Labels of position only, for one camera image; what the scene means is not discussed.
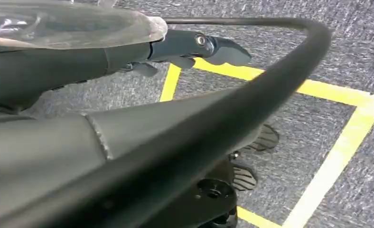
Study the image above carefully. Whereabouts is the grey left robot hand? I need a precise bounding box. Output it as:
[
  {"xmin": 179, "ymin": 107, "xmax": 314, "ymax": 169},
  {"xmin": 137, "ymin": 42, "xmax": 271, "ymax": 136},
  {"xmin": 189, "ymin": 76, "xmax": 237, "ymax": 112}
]
[{"xmin": 0, "ymin": 0, "xmax": 264, "ymax": 221}]

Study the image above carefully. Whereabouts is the black robot leg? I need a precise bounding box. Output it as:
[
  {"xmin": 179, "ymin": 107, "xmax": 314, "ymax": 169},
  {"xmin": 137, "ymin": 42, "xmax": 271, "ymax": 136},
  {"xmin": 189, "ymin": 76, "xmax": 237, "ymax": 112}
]
[{"xmin": 136, "ymin": 155, "xmax": 239, "ymax": 228}]

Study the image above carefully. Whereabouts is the black ribbed robot foot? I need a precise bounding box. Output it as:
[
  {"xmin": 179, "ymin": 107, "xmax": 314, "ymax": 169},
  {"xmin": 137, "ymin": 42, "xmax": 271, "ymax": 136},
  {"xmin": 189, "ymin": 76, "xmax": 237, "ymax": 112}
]
[
  {"xmin": 230, "ymin": 161, "xmax": 259, "ymax": 191},
  {"xmin": 242, "ymin": 123, "xmax": 281, "ymax": 154}
]

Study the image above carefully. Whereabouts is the yellow floor tape outline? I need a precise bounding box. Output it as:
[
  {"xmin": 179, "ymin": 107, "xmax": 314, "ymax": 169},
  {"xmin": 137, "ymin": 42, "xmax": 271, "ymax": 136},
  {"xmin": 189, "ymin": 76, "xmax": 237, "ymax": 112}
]
[{"xmin": 159, "ymin": 57, "xmax": 374, "ymax": 228}]

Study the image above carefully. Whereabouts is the black looped cable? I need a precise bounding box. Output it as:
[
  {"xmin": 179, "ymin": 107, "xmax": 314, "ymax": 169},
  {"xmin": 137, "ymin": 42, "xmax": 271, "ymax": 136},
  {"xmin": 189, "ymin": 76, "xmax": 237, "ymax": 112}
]
[{"xmin": 0, "ymin": 17, "xmax": 333, "ymax": 228}]

